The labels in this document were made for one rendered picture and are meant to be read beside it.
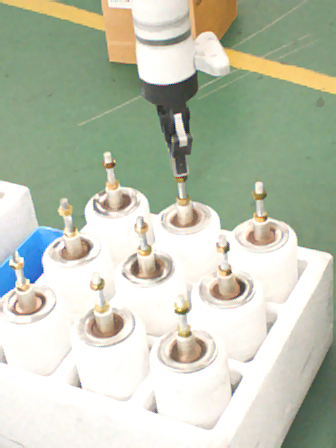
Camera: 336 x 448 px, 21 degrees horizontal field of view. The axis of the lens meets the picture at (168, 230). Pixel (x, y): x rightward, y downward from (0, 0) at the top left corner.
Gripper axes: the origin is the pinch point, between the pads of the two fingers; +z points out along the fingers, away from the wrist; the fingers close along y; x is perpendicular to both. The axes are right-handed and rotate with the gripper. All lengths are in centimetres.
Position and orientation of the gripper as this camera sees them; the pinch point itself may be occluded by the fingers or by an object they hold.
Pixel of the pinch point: (178, 160)
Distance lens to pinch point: 126.5
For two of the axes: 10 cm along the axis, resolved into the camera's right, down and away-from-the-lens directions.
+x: 9.7, -2.1, 0.9
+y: 2.0, 5.9, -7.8
